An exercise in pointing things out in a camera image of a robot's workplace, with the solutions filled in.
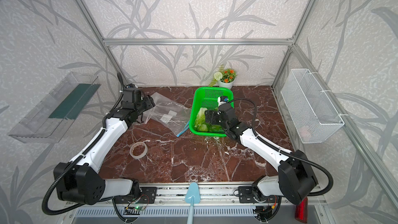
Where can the clear zip-top bag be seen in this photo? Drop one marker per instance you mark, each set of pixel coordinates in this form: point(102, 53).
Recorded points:
point(172, 115)

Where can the potted flower plant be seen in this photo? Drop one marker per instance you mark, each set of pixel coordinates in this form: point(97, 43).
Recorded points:
point(223, 77)

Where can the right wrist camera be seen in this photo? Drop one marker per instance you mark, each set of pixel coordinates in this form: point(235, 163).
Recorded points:
point(222, 100)

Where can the aluminium frame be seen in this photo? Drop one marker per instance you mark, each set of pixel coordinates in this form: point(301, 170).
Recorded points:
point(387, 182)

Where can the chinese cabbage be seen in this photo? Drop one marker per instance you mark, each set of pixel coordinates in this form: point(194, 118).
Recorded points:
point(210, 128)
point(200, 118)

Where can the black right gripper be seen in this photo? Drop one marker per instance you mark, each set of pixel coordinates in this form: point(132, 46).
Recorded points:
point(214, 114)

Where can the clear plastic wall shelf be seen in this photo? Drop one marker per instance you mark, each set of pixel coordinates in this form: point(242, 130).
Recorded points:
point(49, 121)

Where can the green plastic basket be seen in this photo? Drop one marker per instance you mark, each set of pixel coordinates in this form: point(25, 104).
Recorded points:
point(207, 97)

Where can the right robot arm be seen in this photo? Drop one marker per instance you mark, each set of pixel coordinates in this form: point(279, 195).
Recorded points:
point(297, 176)

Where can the clear tape roll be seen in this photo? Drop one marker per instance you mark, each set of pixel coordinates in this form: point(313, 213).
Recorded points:
point(138, 150)

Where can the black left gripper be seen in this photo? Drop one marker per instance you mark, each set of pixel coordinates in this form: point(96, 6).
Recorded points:
point(149, 101)

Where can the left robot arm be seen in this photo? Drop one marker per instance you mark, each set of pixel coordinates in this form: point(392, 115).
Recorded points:
point(77, 182)

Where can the light blue shovel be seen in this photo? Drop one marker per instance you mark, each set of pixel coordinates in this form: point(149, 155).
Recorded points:
point(192, 197)

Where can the circuit board with wires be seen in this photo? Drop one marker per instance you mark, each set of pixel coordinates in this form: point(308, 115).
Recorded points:
point(136, 207)

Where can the white wire basket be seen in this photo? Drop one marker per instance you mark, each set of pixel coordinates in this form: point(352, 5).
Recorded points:
point(312, 112)

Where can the red object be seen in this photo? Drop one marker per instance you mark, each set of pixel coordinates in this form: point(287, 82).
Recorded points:
point(301, 212)

